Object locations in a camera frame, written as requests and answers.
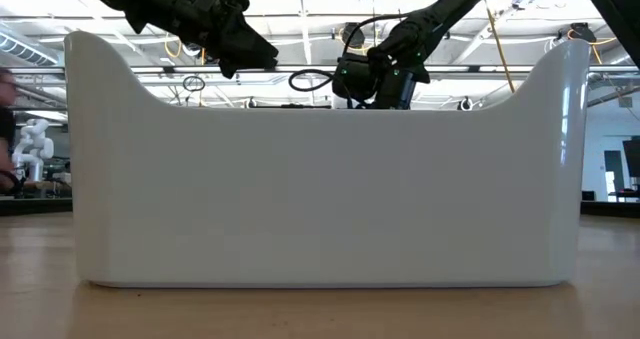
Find dark monitor screen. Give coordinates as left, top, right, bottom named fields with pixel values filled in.
left=622, top=137, right=640, bottom=180

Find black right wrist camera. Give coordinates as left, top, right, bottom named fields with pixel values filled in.
left=331, top=52, right=377, bottom=104

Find white humanoid robot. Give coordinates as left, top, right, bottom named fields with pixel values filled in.
left=10, top=117, right=55, bottom=183

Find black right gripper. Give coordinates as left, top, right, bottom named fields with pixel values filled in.
left=372, top=48, right=432, bottom=111

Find white plastic basket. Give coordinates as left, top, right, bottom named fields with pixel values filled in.
left=63, top=30, right=591, bottom=289

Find black ceiling cable reel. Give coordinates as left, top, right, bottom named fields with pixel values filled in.
left=342, top=22, right=367, bottom=49
left=568, top=22, right=597, bottom=45

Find person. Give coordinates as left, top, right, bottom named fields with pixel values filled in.
left=0, top=67, right=20, bottom=196

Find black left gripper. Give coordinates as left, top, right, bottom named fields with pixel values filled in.
left=124, top=0, right=280, bottom=80

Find silver ceiling duct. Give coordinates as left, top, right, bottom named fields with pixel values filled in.
left=0, top=31, right=62, bottom=66

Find black looped wrist cable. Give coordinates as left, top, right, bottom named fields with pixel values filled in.
left=288, top=67, right=337, bottom=94

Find yellow hanging cable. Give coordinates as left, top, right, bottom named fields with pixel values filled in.
left=483, top=0, right=517, bottom=94

